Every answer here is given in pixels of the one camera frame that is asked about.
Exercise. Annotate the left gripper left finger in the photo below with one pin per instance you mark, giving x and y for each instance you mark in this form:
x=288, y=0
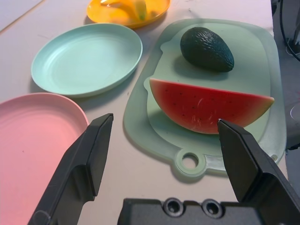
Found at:
x=77, y=168

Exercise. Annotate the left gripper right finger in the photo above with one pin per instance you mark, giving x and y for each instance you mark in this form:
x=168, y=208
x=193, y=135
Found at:
x=253, y=173

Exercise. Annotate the watermelon slice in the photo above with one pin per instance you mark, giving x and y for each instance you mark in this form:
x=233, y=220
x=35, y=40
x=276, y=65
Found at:
x=206, y=105

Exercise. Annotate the dark green avocado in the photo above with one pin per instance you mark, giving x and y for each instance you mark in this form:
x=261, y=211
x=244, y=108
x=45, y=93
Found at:
x=206, y=50

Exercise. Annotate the yellow banana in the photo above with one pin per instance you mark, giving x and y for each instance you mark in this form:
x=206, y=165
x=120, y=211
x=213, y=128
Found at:
x=140, y=9

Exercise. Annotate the pink plate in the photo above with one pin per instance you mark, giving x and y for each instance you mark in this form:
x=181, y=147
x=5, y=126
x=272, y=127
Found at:
x=28, y=140

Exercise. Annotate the mint green plate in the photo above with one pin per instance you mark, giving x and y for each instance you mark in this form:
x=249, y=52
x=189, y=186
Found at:
x=86, y=61

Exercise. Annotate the green cutting board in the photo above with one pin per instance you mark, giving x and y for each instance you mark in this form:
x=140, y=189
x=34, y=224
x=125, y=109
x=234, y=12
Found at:
x=253, y=58

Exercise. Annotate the yellow plate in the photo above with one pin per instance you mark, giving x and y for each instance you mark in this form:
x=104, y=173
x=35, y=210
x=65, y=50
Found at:
x=98, y=14

